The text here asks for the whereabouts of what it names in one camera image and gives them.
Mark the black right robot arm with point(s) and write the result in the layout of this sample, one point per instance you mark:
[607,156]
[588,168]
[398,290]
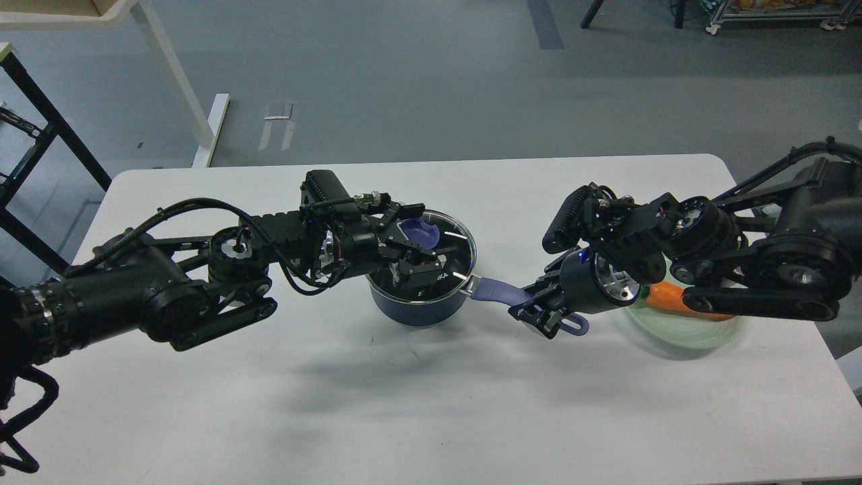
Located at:
[784,243]

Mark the orange toy carrot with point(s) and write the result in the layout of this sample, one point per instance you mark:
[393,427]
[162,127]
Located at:
[667,298]

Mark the blue saucepan with handle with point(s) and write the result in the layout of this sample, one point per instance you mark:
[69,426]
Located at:
[430,313]

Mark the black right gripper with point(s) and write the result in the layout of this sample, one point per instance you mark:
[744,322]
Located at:
[579,281]

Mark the wheeled metal cart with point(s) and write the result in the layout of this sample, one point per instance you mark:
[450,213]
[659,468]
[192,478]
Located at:
[830,15]

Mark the glass lid with blue knob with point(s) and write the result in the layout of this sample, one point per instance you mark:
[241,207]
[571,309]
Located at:
[437,262]

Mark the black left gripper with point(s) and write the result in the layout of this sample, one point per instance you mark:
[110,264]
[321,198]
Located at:
[363,231]

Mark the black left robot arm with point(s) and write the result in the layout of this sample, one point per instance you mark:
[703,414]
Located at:
[199,269]

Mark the pale green plate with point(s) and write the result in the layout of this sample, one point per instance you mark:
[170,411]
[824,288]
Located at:
[684,332]

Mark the black metal rack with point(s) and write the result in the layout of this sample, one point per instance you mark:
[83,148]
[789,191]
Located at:
[56,128]

